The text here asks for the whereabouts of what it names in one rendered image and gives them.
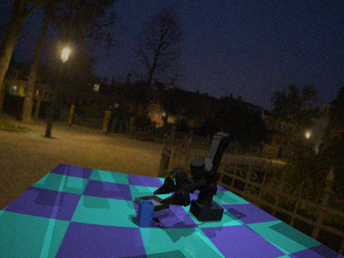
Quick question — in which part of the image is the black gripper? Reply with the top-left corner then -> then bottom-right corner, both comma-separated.
153,177 -> 196,207

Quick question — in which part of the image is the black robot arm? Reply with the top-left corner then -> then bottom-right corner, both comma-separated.
170,132 -> 232,206

